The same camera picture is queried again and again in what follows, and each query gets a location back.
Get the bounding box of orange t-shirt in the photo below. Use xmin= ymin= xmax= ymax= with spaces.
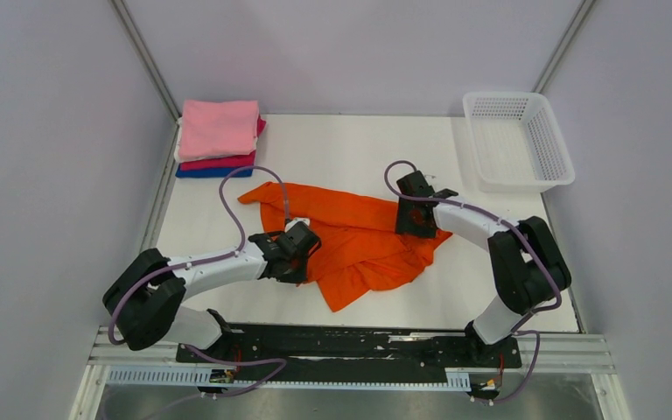
xmin=238 ymin=182 xmax=451 ymax=312

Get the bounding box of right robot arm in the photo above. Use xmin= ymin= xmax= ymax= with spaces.
xmin=393 ymin=171 xmax=571 ymax=366

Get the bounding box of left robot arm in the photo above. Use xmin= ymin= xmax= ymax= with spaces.
xmin=102 ymin=220 xmax=322 ymax=361

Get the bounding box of blue folded t-shirt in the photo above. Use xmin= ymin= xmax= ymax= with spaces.
xmin=175 ymin=166 xmax=253 ymax=179

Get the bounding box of magenta folded t-shirt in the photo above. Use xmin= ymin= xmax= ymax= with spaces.
xmin=174 ymin=113 xmax=267 ymax=170

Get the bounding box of white plastic basket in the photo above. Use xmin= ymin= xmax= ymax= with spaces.
xmin=463 ymin=92 xmax=575 ymax=193

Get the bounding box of pink folded t-shirt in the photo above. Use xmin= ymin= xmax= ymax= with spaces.
xmin=176 ymin=100 xmax=260 ymax=163

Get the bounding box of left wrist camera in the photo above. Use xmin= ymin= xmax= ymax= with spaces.
xmin=284 ymin=217 xmax=311 ymax=231

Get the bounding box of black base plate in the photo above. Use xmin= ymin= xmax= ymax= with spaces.
xmin=207 ymin=323 xmax=522 ymax=384

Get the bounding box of white slotted cable duct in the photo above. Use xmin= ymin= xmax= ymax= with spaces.
xmin=107 ymin=366 xmax=472 ymax=390

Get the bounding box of right aluminium frame post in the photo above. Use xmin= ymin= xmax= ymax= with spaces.
xmin=532 ymin=0 xmax=599 ymax=95

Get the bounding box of aluminium frame post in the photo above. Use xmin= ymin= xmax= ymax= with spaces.
xmin=532 ymin=0 xmax=599 ymax=95
xmin=109 ymin=0 xmax=181 ymax=122

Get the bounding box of left aluminium frame post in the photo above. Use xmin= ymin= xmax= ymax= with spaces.
xmin=109 ymin=0 xmax=181 ymax=122

